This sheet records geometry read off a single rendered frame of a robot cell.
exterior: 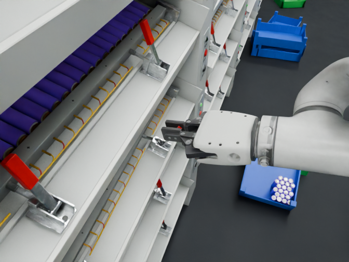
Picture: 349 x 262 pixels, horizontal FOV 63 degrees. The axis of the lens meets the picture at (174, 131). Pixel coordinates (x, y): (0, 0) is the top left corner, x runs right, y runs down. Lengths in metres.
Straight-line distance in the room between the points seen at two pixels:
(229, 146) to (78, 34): 0.30
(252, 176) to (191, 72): 0.64
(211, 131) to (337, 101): 0.20
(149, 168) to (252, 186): 0.68
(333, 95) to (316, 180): 0.84
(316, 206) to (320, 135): 0.81
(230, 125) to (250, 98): 1.11
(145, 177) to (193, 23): 0.32
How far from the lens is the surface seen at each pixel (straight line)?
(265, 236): 1.13
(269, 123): 0.48
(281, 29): 2.11
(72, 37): 0.25
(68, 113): 0.37
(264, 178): 1.21
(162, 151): 0.59
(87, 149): 0.36
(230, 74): 1.50
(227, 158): 0.48
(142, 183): 0.56
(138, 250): 0.71
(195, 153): 0.49
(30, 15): 0.22
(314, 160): 0.47
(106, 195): 0.51
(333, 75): 0.49
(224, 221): 1.12
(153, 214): 0.74
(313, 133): 0.47
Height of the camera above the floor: 0.99
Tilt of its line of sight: 46 degrees down
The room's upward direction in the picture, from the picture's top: straight up
